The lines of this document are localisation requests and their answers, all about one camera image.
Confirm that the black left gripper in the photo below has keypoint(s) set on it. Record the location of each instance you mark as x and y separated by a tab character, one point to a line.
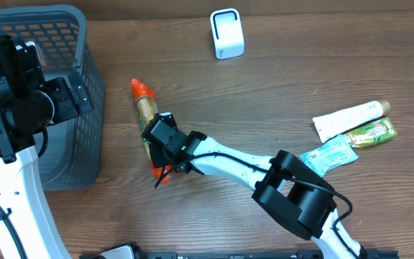
72	96

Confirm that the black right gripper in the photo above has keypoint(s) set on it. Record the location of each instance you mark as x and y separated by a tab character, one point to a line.
164	155

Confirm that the orange spaghetti pasta packet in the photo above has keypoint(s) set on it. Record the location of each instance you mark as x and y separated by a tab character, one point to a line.
146	108

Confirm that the white floral cream tube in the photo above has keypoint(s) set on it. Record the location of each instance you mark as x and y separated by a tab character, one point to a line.
333	124

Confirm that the teal snack packet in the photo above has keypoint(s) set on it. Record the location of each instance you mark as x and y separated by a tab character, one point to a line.
332	154

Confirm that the green jasmine tea pouch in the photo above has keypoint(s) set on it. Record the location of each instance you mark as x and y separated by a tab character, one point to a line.
372	133

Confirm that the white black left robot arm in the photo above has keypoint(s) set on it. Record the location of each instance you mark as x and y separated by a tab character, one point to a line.
29	104

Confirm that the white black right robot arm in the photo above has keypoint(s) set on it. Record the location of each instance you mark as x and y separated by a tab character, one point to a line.
296	197

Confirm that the white barcode scanner stand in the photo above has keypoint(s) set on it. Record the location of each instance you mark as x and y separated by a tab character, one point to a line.
228	37

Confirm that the grey plastic shopping basket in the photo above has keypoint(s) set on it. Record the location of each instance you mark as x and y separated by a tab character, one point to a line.
71	160

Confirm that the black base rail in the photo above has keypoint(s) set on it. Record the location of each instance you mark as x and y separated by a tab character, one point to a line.
132	250

